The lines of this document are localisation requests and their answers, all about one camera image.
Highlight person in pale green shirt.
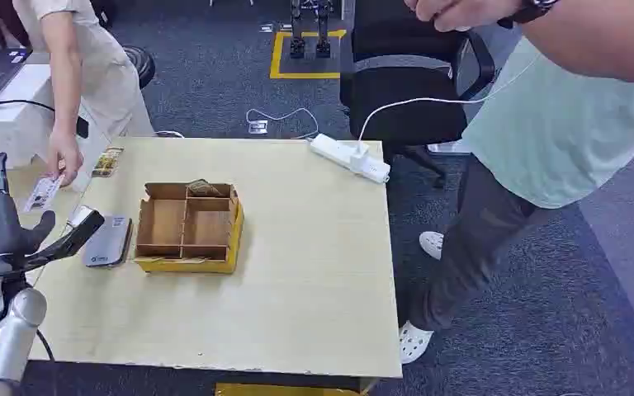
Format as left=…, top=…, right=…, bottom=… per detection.
left=404, top=33, right=634, bottom=334

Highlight black laptop cable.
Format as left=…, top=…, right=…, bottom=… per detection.
left=0, top=98, right=91, bottom=139

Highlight black wristwatch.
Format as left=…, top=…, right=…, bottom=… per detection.
left=496, top=0, right=562, bottom=30

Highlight white perforated shoe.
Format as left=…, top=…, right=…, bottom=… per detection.
left=419, top=230, right=446, bottom=262
left=398, top=320, right=435, bottom=365

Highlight white floor cable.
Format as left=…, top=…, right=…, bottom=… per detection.
left=245, top=106, right=320, bottom=141

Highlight white power strip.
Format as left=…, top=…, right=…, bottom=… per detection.
left=309, top=133, right=392, bottom=186

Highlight wooden compartment box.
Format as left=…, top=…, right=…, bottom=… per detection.
left=133, top=181, right=245, bottom=276

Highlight yellow panel under table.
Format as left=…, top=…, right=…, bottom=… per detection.
left=214, top=381, right=379, bottom=396

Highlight white side desk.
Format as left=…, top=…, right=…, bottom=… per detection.
left=0, top=51, right=111, bottom=193

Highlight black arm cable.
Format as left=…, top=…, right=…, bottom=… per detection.
left=35, top=328, right=57, bottom=363

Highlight grey flat card reader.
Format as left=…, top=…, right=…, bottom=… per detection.
left=82, top=214, right=133, bottom=270

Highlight black office chair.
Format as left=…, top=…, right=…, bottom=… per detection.
left=339, top=0, right=498, bottom=190

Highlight white printed card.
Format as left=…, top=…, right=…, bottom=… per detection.
left=22, top=172, right=67, bottom=215

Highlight person's hand holding card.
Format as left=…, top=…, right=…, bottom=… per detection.
left=45, top=127, right=85, bottom=189

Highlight person in beige clothing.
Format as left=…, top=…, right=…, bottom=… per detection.
left=12, top=0, right=158, bottom=139

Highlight person's hand with watch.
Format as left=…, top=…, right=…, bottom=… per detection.
left=404, top=0, right=523, bottom=33

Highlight white charging cable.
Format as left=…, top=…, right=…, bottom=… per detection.
left=357, top=53, right=540, bottom=144

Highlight white plug adapter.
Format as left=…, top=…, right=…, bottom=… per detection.
left=348, top=141, right=371, bottom=174

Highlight black round stool base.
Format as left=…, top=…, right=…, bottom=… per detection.
left=122, top=45, right=158, bottom=91

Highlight stack of printed cards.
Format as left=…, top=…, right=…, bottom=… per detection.
left=91, top=145, right=125, bottom=179

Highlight card in wooden box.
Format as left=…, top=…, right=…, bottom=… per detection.
left=187, top=178, right=224, bottom=198

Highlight black robot legs stand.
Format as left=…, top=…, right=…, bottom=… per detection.
left=288, top=0, right=335, bottom=60

